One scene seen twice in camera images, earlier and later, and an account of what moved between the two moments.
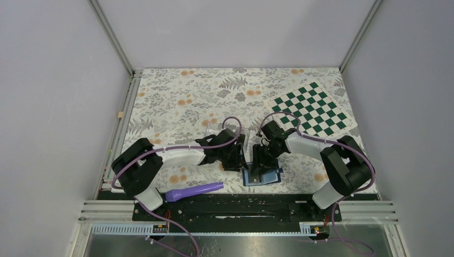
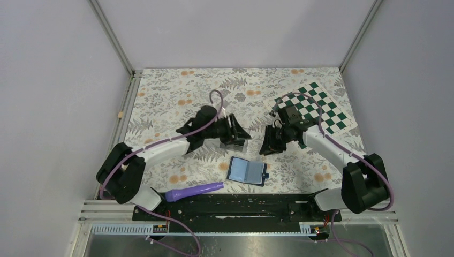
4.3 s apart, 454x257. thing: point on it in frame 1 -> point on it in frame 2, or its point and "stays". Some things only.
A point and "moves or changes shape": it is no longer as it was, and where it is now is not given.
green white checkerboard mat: [319, 115] stays
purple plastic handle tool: [174, 195] stays
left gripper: [239, 162] -> [239, 132]
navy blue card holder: [272, 177] moves or changes shape
